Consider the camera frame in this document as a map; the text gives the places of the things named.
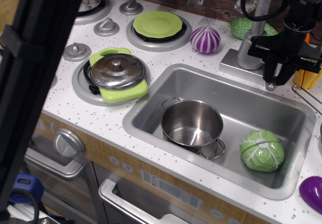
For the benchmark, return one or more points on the grey back right burner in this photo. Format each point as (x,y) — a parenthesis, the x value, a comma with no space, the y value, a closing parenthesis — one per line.
(165,46)

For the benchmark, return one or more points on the green plastic plate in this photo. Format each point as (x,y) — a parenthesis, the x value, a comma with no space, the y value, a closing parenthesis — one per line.
(157,25)

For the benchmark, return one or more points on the grey dishwasher door handle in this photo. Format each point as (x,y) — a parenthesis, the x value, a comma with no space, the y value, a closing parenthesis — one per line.
(143,207)

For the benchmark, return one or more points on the grey stove knob lower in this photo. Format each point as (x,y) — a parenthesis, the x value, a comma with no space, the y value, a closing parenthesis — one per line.
(76,52)

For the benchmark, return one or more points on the grey front burner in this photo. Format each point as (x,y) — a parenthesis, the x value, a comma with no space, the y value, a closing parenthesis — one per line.
(88,91)

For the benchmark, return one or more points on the grey stove knob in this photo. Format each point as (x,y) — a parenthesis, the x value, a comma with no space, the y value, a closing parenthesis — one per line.
(131,8)
(76,52)
(106,28)

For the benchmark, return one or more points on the purple toy eggplant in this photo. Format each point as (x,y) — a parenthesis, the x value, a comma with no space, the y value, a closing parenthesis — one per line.
(310,192)

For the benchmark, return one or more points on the grey back left burner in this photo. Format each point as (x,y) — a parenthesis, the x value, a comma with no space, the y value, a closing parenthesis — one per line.
(93,15)

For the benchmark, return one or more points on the green plastic cutting board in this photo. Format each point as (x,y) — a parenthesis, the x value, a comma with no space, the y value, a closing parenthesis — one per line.
(112,97)

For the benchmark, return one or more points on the steel pot in sink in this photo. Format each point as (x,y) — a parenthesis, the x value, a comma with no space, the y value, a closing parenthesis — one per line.
(193,125)

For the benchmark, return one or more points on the grey stove knob edge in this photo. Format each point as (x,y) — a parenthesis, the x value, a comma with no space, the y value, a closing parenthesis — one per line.
(54,82)

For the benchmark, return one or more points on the grey stove knob middle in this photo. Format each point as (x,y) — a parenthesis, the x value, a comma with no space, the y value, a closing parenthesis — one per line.
(106,28)

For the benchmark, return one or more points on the grey stove knob top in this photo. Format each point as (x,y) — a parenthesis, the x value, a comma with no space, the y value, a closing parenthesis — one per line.
(131,8)

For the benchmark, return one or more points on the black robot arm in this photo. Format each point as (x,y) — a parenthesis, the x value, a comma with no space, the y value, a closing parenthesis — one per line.
(310,8)

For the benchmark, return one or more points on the grey sink basin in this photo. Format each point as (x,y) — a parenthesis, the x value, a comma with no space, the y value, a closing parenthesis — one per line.
(243,109)

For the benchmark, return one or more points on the green toy cabbage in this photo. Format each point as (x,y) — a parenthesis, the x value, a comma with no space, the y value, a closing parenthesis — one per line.
(262,151)

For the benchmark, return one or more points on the yellow toy bell pepper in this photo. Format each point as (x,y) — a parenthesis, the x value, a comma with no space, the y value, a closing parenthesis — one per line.
(306,79)

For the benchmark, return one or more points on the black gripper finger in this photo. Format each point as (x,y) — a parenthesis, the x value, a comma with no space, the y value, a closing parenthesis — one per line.
(268,69)
(286,72)

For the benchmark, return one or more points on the black camera frame post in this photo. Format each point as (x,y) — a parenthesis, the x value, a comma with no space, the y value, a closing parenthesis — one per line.
(34,45)

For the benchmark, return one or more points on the steel pot lid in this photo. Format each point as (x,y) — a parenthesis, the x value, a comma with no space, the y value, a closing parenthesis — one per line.
(116,71)

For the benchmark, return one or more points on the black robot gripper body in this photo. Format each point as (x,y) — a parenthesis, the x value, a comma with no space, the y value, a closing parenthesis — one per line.
(289,46)

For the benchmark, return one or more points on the green toy artichoke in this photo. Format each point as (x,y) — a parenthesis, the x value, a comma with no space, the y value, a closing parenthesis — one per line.
(240,26)

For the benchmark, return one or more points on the steel wire utensil handle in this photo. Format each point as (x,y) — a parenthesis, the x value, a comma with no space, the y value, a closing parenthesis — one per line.
(308,98)

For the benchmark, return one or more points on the blue clamp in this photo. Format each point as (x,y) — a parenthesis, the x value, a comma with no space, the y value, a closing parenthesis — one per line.
(25,187)

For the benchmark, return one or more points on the silver faucet lever handle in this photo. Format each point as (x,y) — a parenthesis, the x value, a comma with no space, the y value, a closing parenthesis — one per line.
(271,84)

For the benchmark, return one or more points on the grey oven door handle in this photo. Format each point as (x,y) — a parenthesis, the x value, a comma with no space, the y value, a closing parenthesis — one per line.
(70,172)

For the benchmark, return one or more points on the grey burner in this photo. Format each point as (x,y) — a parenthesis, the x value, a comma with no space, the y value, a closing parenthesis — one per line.
(88,91)
(93,15)
(165,46)

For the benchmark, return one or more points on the hanging steel ladle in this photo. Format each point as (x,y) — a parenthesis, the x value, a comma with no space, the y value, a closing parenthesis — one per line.
(250,5)

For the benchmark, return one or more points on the purple white toy onion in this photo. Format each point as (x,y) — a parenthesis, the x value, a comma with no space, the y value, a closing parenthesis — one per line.
(205,39)

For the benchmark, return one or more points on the round grey oven dial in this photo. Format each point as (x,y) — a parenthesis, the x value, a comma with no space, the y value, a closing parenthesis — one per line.
(67,144)

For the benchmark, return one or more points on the orange toy carrot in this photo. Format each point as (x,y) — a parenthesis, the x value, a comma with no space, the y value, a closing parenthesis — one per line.
(307,39)

